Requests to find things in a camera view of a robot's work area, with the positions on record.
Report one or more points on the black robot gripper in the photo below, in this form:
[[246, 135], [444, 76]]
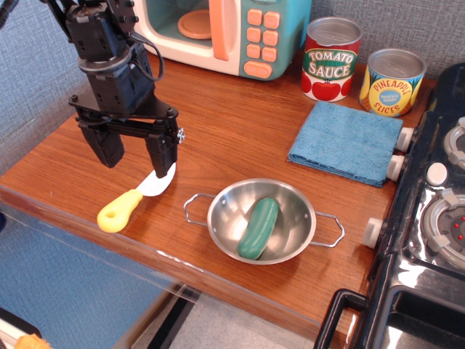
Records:
[[122, 88]]

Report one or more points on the blue cloth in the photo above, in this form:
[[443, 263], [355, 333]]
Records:
[[350, 143]]

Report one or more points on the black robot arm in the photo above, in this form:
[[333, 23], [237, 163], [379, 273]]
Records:
[[99, 30]]

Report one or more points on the orange microwave plate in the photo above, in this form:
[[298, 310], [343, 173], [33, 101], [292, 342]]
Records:
[[195, 24]]

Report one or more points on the green toy cucumber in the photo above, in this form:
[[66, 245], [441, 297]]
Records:
[[259, 229]]

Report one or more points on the teal toy microwave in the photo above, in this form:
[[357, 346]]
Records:
[[252, 39]]

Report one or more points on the tomato sauce can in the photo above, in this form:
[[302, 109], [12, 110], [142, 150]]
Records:
[[330, 56]]

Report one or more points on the orange fuzzy object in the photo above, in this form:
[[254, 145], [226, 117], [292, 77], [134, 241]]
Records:
[[31, 341]]

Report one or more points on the white stove knob bottom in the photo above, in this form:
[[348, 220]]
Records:
[[372, 232]]

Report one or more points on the white stove knob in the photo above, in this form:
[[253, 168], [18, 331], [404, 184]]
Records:
[[394, 167], [372, 232], [404, 139]]

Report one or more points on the white stove knob middle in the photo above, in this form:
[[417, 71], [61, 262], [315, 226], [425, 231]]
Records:
[[394, 167]]

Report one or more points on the pineapple slices can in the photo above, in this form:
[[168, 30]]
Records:
[[391, 82]]

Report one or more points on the white stove knob top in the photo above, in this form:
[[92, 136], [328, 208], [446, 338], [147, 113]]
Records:
[[404, 139]]

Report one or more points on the white round stove button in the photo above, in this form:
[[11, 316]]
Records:
[[436, 174]]

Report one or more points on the grey stove burner front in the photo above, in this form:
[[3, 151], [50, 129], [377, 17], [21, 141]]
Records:
[[443, 227]]

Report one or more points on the grey stove burner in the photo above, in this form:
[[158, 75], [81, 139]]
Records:
[[450, 143], [443, 227]]

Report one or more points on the grey stove burner rear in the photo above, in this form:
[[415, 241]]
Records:
[[450, 143]]

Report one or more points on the black toy stove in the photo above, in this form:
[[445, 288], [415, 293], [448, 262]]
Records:
[[415, 297]]

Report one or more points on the yellow handled toy knife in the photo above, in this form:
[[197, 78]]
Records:
[[114, 217]]

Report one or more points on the steel bowl with wire handles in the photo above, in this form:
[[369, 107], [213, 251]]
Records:
[[226, 216]]

